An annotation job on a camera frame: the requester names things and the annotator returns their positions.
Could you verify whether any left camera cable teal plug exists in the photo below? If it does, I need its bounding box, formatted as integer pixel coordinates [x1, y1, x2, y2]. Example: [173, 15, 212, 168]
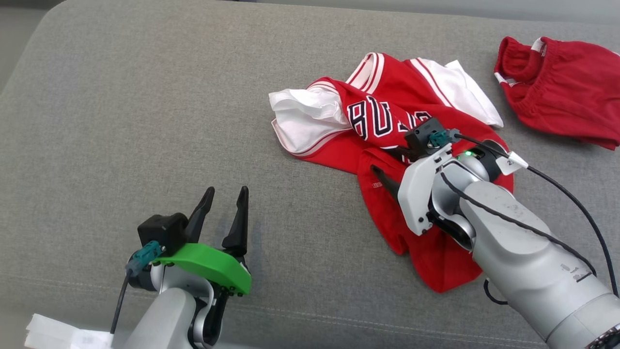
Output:
[110, 241, 163, 335]

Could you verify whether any white paper sheet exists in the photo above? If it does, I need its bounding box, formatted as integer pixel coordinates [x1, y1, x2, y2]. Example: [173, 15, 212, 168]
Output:
[24, 314, 114, 349]

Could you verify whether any right camera cable teal plug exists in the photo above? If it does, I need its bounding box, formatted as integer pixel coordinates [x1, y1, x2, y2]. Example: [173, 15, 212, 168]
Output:
[429, 127, 620, 297]

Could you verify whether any red shorts white stripe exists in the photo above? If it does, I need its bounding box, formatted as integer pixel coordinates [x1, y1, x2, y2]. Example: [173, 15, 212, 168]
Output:
[494, 36, 620, 151]

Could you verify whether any white cable label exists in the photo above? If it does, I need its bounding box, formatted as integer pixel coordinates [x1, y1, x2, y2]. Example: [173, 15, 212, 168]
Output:
[496, 151, 528, 176]

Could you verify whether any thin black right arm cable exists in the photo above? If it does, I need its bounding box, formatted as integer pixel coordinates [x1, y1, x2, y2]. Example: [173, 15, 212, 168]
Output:
[438, 171, 597, 306]

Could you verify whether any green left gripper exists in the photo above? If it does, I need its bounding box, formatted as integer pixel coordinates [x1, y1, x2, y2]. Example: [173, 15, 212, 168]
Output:
[152, 186, 252, 297]

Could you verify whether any camera cable teal plug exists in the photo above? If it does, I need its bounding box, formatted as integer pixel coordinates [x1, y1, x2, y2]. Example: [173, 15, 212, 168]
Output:
[110, 241, 163, 335]
[429, 127, 620, 297]

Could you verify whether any red Bulls basketball jersey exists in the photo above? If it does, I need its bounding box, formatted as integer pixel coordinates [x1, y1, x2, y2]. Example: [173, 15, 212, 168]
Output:
[269, 52, 515, 294]

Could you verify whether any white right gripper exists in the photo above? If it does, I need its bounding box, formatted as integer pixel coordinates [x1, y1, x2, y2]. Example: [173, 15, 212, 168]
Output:
[370, 143, 461, 237]

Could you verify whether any grey fabric sofa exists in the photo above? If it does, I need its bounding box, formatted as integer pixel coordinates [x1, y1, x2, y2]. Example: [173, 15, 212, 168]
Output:
[0, 0, 620, 349]

